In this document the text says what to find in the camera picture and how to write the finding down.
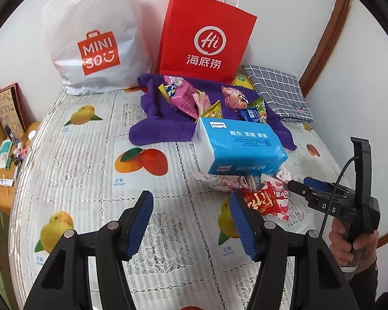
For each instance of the white plastic shopping bag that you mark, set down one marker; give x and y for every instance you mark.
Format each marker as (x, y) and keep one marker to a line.
(97, 32)

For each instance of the person's right hand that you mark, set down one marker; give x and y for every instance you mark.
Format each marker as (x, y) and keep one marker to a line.
(341, 242)

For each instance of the brown patterned book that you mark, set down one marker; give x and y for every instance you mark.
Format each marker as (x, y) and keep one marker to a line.
(9, 109)

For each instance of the yellow green snack packet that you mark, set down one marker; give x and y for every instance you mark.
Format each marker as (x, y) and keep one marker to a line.
(242, 80)

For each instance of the fruit print table cover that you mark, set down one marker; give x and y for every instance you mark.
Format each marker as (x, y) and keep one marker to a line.
(84, 184)

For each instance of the round pink snack packet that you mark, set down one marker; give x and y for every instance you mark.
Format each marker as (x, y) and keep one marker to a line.
(234, 98)

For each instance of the grey checked folded cloth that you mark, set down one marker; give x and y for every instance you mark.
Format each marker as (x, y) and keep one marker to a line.
(278, 90)

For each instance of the purple towel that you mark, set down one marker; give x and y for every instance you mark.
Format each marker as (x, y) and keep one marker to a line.
(161, 129)

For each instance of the red paper bag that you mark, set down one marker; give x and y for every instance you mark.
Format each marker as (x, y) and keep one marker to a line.
(207, 38)

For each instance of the pink white printed packet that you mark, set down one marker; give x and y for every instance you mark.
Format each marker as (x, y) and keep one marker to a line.
(223, 182)

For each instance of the blue tissue pack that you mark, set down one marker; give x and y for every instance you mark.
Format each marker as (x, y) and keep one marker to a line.
(239, 145)

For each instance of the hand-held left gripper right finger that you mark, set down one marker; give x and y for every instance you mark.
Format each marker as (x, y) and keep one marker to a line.
(244, 229)

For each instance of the white bottle cap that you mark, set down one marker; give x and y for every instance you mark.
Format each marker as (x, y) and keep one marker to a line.
(31, 134)

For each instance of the brown wooden door frame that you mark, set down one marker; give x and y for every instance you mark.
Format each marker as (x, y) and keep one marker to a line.
(329, 38)

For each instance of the white green box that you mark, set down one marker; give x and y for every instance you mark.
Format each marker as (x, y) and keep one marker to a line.
(4, 155)

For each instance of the small blue snack packet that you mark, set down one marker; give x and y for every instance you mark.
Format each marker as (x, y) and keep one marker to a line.
(249, 115)

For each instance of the white tube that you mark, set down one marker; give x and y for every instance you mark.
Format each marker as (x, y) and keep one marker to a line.
(5, 182)

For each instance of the large pink snack packet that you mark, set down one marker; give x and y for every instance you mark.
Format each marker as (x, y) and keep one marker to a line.
(186, 98)

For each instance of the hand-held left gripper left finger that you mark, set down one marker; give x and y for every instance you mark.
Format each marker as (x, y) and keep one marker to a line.
(139, 226)

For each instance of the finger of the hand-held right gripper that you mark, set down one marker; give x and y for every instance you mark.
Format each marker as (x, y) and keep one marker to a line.
(299, 189)
(317, 184)

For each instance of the wooden desk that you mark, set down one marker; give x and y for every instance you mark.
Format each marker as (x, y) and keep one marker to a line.
(0, 193)

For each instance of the gold snack packet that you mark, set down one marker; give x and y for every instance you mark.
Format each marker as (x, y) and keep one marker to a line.
(213, 111)

